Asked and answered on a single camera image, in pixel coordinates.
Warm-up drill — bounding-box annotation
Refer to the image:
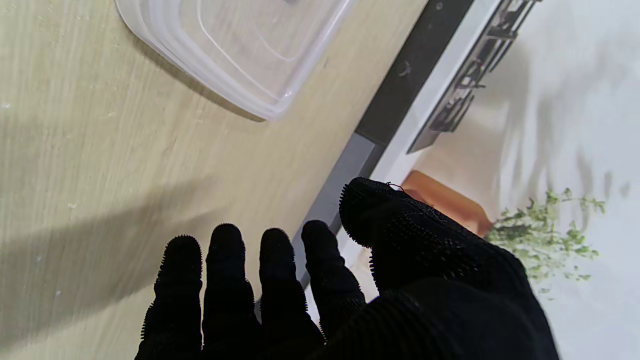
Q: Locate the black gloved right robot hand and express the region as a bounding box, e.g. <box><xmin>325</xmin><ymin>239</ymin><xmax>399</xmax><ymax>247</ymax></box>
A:
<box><xmin>134</xmin><ymin>176</ymin><xmax>561</xmax><ymax>360</ymax></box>

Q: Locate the clear lid with blue label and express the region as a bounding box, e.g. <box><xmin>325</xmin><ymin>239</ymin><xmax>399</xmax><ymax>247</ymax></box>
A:
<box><xmin>115</xmin><ymin>0</ymin><xmax>358</xmax><ymax>122</ymax></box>

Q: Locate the printed large terracotta potted plant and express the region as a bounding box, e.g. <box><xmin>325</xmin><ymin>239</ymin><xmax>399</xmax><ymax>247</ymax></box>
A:
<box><xmin>400</xmin><ymin>170</ymin><xmax>606</xmax><ymax>301</ymax></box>

